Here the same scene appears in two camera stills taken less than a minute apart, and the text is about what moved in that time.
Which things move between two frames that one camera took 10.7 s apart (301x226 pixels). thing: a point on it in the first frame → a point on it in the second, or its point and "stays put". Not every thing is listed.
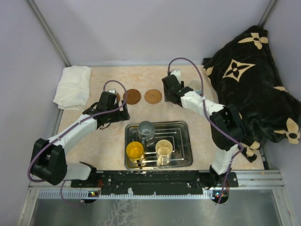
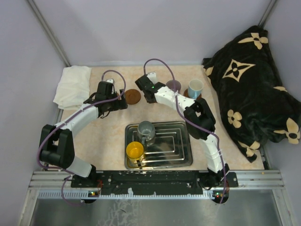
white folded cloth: (73, 91) stays put
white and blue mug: (196, 84) stays put
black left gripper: (122, 115) → (120, 104)
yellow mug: (134, 151) stays put
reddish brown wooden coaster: (133, 96) stays put
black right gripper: (166, 94) → (151, 102)
